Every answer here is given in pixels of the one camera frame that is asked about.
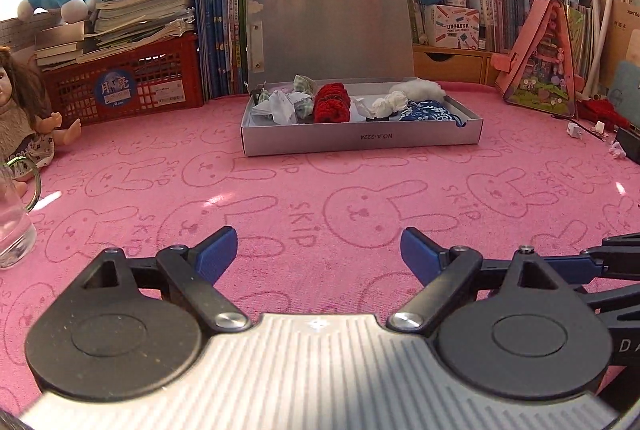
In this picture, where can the row of picture books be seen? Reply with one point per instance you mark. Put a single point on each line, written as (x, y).
(580, 40)

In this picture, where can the wooden drawer shelf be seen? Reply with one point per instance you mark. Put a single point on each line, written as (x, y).
(450, 65)

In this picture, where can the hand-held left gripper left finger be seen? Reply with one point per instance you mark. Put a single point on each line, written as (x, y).
(220, 252)

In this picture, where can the grey grid board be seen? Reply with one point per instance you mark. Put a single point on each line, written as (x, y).
(15, 33)

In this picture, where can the glass cup with green loop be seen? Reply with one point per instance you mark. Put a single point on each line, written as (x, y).
(12, 230)

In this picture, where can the row of thin blue books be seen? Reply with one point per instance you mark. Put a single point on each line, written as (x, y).
(217, 35)

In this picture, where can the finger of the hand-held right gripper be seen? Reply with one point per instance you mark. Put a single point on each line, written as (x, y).
(590, 270)
(620, 295)

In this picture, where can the red crocheted pouch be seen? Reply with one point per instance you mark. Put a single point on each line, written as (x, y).
(332, 103)

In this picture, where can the pink triangular toy box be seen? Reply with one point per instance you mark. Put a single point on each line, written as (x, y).
(540, 80)

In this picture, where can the stack of worn books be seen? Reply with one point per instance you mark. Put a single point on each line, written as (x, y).
(140, 5)

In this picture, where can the white illustrated printer box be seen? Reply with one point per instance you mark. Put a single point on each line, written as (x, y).
(452, 28)

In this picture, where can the green checked cloth scrunchie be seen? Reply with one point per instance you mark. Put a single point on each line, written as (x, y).
(303, 83)

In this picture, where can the white pipe rack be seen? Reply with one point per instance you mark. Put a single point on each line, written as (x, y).
(607, 10)

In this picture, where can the purple and white plush toy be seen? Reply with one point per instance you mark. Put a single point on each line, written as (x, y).
(417, 88)

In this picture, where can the silver cardboard box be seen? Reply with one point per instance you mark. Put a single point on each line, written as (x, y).
(350, 138)

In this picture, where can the small crumpled paper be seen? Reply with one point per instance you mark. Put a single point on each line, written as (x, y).
(617, 149)

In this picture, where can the white folded paper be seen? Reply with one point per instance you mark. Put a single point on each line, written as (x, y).
(575, 130)

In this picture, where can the light blue folder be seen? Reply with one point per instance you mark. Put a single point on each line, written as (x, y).
(627, 88)

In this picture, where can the brown cardboard sheet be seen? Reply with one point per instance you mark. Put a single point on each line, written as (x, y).
(625, 30)

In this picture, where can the red crocheted cloth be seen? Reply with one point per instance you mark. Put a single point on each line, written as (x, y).
(600, 106)

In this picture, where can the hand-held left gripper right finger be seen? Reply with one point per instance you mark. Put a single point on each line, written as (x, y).
(417, 252)

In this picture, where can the small dark bottle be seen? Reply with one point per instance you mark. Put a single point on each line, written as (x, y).
(482, 38)

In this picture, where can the brown-haired doll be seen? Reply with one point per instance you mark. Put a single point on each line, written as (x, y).
(20, 120)

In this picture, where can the red plastic basket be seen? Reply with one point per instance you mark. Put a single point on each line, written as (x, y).
(150, 85)

